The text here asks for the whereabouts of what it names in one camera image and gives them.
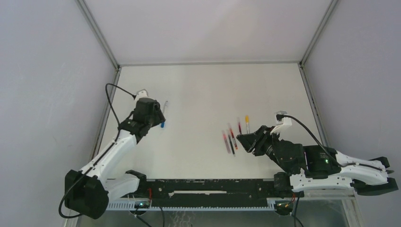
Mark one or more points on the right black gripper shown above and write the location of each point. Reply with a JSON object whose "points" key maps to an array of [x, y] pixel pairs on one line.
{"points": [[261, 136]]}

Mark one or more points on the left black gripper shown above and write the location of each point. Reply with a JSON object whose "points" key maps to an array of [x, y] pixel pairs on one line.
{"points": [[160, 117]]}

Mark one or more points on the blue capped white marker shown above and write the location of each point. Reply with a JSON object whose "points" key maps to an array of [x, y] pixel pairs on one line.
{"points": [[164, 111]]}

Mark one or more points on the black gel pen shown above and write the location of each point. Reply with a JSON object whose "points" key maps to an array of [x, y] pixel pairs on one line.
{"points": [[231, 144]]}

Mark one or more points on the dark red gel pen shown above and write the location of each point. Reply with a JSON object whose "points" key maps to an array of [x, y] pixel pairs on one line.
{"points": [[232, 135]]}

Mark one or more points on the pink gel pen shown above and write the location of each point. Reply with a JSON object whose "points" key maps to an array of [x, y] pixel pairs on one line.
{"points": [[226, 142]]}

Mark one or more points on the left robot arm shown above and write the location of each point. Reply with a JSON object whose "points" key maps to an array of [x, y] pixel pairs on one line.
{"points": [[88, 191]]}

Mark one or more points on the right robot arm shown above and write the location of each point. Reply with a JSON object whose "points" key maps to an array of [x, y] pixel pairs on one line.
{"points": [[313, 167]]}

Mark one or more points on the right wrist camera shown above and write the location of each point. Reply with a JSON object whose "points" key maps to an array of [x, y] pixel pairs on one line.
{"points": [[282, 123]]}

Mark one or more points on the aluminium frame right post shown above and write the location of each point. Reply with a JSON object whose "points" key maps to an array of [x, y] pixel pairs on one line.
{"points": [[302, 69]]}

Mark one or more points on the aluminium frame post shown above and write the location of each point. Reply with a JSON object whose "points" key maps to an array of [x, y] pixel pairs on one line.
{"points": [[302, 69], [99, 36]]}

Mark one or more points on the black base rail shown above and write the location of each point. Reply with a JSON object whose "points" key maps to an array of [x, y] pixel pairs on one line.
{"points": [[212, 192]]}

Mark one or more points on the aluminium frame back rail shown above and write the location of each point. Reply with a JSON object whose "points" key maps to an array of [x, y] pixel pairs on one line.
{"points": [[208, 63]]}

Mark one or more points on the white cable tray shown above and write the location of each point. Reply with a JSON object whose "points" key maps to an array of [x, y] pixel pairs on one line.
{"points": [[267, 205]]}

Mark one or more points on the aluminium frame left post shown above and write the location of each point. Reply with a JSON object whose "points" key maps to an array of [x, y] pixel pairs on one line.
{"points": [[99, 36]]}

